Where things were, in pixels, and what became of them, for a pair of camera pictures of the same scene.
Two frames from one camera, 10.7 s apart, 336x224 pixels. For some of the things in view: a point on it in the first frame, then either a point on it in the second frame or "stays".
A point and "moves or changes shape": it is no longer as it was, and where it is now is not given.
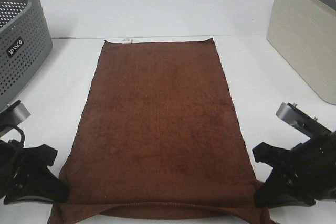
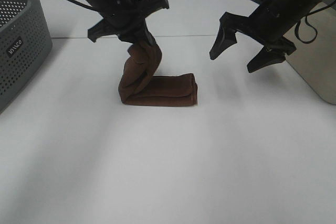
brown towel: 159,141 moves or changes shape
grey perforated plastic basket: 25,38 stays
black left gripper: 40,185 -> 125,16
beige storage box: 302,26 stays
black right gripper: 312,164 -> 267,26
